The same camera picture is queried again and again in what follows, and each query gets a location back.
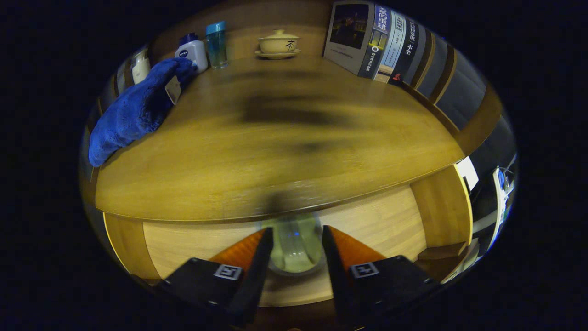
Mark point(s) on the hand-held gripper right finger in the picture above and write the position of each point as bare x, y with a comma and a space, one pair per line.
337, 280

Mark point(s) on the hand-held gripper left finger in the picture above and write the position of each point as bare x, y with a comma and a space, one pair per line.
255, 276

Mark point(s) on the green scrub brush white pad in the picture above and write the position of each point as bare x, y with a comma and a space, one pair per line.
296, 248

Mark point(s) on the wooden countertop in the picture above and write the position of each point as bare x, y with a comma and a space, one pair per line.
285, 165

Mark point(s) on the white shelf with small items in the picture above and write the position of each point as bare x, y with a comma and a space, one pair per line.
498, 193

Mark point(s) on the wooden cabinet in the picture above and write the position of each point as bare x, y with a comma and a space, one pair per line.
482, 119

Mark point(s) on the blue towel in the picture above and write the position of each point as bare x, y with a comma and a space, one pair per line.
133, 110

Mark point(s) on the black backdrop cloth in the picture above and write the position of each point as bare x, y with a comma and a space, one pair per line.
464, 92

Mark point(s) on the white bottle with blue cap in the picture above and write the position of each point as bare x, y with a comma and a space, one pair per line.
195, 53

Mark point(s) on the beige lidded teacup with saucer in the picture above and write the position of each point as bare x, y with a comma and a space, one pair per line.
278, 44

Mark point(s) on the clear teal bottle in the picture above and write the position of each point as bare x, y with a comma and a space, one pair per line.
217, 46

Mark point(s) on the white pump bottle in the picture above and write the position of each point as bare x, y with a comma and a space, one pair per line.
140, 69

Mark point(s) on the book with black spine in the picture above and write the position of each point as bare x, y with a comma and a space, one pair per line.
411, 50

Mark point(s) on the book with pale blue spine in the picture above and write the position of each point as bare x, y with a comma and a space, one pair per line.
396, 41

